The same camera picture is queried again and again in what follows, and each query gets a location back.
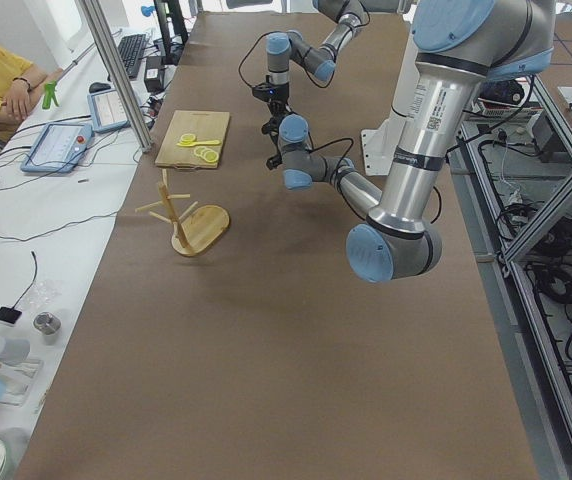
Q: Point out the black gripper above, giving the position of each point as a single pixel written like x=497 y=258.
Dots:
x=278 y=94

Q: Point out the blue teach pendant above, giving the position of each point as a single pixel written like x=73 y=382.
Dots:
x=58 y=149
x=107 y=112

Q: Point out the black power adapter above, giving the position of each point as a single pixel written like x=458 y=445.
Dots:
x=154 y=74

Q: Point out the lemon slice near handle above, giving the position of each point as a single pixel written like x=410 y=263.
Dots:
x=209 y=156

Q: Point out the grey lying cup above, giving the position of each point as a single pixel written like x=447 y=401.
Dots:
x=13 y=350

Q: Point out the black keyboard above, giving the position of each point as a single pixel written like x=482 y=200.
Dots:
x=130 y=49

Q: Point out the blue teach pendant near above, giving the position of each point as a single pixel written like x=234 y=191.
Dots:
x=58 y=149

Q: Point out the small black square device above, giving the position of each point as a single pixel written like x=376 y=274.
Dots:
x=9 y=315

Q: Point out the computer mouse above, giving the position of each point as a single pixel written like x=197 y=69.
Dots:
x=97 y=87

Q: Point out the small steel cup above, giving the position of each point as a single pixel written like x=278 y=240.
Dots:
x=49 y=327

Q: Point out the lemon slice on knife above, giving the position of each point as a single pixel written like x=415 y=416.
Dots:
x=187 y=139

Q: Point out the wooden cup rack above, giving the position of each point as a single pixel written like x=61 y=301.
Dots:
x=196 y=229

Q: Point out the green clamp tool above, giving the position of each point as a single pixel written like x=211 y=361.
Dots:
x=50 y=95

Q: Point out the aluminium frame post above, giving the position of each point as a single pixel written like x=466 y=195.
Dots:
x=111 y=59

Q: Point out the bamboo cutting board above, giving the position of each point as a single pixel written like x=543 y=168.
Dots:
x=206 y=125

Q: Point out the blue teach pendant far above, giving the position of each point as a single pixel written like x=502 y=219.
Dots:
x=107 y=112

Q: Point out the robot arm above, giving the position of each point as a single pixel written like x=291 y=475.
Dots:
x=460 y=45
x=319 y=63

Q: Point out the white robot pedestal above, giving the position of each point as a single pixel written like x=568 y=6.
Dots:
x=378 y=145

